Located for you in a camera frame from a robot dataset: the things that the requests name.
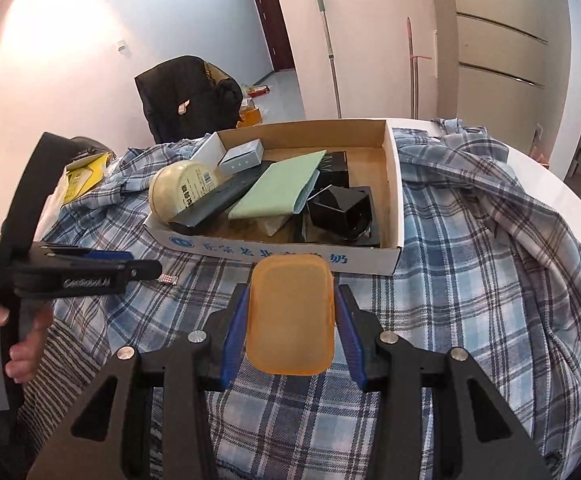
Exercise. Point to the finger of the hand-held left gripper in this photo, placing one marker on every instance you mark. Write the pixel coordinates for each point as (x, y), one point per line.
(140, 269)
(105, 256)

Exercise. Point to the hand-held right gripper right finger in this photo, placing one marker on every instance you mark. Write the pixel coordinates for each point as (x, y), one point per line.
(350, 340)

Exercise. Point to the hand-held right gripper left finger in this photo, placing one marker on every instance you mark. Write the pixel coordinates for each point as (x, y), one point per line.
(233, 340)

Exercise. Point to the orange plastic soap box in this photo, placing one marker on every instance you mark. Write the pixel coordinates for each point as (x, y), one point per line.
(290, 315)

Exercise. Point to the cream tape roll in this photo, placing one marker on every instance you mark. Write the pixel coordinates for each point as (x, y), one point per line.
(185, 190)

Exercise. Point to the black remote control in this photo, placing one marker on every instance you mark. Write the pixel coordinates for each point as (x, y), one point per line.
(220, 197)

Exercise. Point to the black square tray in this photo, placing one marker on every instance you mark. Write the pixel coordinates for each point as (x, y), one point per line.
(340, 210)

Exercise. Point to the small silver box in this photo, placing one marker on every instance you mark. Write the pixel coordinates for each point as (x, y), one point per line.
(240, 156)

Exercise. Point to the shallow cardboard box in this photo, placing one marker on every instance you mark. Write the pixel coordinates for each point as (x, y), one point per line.
(375, 185)

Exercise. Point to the light green pouch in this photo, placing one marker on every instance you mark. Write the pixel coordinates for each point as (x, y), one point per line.
(275, 185)

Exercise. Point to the black box with white print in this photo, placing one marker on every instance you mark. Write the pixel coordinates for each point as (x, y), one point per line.
(335, 167)

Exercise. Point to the person's left hand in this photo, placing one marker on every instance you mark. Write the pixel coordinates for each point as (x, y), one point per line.
(30, 345)

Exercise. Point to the small sparkly clip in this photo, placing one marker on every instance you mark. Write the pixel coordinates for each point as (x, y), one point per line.
(168, 279)

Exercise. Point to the yellow box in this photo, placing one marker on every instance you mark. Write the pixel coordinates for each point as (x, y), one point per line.
(83, 175)

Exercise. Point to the grey bag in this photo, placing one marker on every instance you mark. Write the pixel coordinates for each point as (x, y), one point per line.
(89, 146)

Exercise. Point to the blue plaid shirt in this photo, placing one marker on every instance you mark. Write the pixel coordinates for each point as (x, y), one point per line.
(470, 285)

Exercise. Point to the black jacket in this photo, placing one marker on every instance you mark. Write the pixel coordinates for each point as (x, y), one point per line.
(170, 100)

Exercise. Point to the orange carton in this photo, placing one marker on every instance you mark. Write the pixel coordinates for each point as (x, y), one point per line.
(250, 117)

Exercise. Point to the tan patterned fabric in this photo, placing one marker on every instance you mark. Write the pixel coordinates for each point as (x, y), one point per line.
(218, 72)

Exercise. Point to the red flat packet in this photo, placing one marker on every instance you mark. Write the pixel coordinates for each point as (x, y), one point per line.
(256, 91)

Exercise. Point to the dark brown door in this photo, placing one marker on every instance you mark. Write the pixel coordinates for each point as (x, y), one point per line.
(270, 20)

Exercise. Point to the beige refrigerator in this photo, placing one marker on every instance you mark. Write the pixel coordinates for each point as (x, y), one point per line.
(495, 50)

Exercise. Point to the white light switch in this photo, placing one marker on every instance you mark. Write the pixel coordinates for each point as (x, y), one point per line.
(123, 46)

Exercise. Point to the white wall socket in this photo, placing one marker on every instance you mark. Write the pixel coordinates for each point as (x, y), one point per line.
(538, 133)

